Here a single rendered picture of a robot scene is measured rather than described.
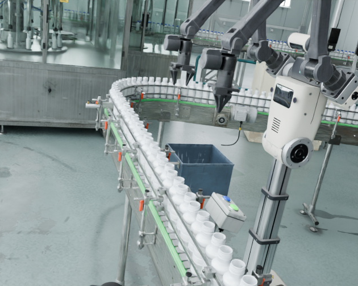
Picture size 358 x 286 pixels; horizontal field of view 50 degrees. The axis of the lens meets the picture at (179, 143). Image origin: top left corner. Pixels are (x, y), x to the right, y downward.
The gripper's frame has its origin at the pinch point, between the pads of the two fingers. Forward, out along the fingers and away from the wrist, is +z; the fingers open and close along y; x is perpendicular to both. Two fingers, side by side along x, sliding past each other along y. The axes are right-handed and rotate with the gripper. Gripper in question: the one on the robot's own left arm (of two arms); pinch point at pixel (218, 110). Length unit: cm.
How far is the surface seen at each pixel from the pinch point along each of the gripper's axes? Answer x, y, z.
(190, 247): -33, -16, 35
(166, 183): -3.2, -16.6, 28.3
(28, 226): 147, -66, 142
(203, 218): -33.3, -14.1, 24.7
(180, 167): 56, 12, 48
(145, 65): 535, 104, 71
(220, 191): 54, 38, 62
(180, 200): -16.0, -15.2, 28.0
